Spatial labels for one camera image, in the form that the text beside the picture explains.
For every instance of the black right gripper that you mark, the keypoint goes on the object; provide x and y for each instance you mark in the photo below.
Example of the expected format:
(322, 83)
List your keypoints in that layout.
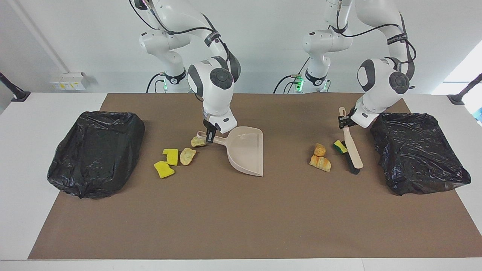
(209, 126)

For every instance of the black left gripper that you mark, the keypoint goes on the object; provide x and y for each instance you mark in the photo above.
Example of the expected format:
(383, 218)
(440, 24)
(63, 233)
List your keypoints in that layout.
(351, 118)

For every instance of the pale yellow foam chunk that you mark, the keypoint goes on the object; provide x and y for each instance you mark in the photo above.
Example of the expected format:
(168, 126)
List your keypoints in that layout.
(187, 156)
(198, 142)

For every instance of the yellow sponge green scouring side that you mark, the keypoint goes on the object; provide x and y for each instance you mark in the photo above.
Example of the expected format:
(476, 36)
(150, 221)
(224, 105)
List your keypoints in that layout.
(339, 146)

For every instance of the beige brush black bristles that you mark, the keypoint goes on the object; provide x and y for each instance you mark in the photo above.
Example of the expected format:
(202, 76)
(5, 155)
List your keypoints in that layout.
(354, 150)

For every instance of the brown bread bun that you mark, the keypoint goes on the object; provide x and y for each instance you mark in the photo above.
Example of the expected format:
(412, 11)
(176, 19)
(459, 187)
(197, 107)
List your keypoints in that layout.
(319, 149)

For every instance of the beige plastic dustpan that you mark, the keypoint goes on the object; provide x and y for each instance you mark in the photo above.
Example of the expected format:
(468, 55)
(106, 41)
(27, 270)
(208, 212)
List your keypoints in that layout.
(246, 150)

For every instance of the yellow sponge piece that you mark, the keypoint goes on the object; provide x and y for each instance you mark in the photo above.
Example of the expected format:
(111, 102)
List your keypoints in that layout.
(171, 156)
(163, 170)

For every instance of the striped croissant bread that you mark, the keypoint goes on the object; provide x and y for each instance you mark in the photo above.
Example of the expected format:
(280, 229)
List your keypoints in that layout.
(320, 163)

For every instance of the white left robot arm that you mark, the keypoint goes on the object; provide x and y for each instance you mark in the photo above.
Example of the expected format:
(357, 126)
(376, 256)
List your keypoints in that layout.
(380, 86)

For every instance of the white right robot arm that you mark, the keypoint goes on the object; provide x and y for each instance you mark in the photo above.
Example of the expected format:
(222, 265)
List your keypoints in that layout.
(214, 94)

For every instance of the black bag lined bin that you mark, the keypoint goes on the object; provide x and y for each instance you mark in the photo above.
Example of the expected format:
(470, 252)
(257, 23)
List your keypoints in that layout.
(418, 154)
(94, 158)

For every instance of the brown table mat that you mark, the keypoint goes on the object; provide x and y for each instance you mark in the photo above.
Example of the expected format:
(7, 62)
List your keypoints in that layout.
(244, 233)

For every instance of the blue object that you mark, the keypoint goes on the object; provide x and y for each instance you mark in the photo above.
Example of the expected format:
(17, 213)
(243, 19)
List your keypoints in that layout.
(479, 114)

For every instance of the black camera stand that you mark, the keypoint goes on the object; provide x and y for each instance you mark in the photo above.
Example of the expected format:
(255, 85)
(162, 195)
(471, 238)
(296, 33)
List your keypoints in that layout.
(19, 96)
(457, 99)

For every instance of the white wall outlet box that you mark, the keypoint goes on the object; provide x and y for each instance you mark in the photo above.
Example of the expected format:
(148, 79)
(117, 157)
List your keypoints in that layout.
(69, 81)

